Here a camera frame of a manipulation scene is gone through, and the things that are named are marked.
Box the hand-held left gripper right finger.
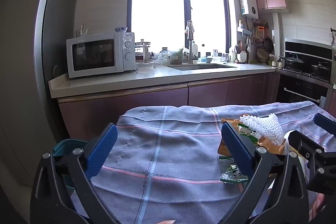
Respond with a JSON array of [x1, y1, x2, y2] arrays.
[[221, 122, 310, 224]]

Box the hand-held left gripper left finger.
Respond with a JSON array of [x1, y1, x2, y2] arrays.
[[30, 123, 118, 224]]

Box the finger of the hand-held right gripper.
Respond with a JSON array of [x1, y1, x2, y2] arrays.
[[288, 130, 336, 174], [313, 113, 336, 136]]

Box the golden foil snack wrapper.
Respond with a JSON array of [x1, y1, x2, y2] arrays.
[[217, 118, 287, 157]]

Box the green white snack packet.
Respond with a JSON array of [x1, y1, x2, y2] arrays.
[[237, 122, 259, 139]]

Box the clear green candy wrapper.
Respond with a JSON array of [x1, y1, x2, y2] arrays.
[[219, 156, 249, 184]]

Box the teal plastic bin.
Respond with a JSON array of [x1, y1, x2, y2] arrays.
[[52, 138, 90, 191]]

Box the white foam fruit net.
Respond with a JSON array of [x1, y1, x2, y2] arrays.
[[239, 113, 285, 147]]

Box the person's right forearm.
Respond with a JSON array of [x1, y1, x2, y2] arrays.
[[308, 193, 328, 224]]

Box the black cooker with oven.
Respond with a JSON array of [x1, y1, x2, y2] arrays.
[[276, 38, 334, 110]]

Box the black cooking pot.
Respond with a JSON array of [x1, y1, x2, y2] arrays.
[[311, 62, 331, 77]]

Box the purple base cabinets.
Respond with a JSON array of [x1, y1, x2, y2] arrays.
[[58, 72, 280, 140]]

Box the grey checked tablecloth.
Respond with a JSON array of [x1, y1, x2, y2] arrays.
[[71, 101, 336, 224]]

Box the black pot with glass lid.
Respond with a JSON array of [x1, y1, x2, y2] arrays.
[[285, 54, 305, 71]]

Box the light stone kitchen counter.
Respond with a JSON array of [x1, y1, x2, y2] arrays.
[[48, 63, 277, 98]]

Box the steel sink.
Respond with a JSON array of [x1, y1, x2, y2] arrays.
[[168, 63, 237, 71]]

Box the stack of bowls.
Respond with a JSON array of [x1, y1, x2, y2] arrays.
[[256, 48, 268, 63]]

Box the glass food container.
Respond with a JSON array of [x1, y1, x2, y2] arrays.
[[135, 61, 155, 72]]

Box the white microwave oven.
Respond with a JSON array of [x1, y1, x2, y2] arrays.
[[66, 32, 137, 79]]

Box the black frying pan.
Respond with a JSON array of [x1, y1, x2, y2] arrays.
[[263, 37, 274, 53]]

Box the white exhaust pipe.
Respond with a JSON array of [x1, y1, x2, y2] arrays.
[[272, 12, 282, 62]]

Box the glass kettle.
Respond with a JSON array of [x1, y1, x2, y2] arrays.
[[135, 39, 153, 62]]

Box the clear plastic bag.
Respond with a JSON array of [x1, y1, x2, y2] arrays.
[[152, 48, 189, 64]]

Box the steel kitchen faucet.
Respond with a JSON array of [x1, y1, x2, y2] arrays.
[[186, 20, 200, 64]]

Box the white small ornament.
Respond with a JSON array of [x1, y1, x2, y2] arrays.
[[76, 24, 89, 38]]

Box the grey refrigerator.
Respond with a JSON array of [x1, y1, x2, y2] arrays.
[[0, 0, 80, 188]]

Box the kitchen window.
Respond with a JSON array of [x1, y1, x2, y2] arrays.
[[127, 0, 231, 63]]

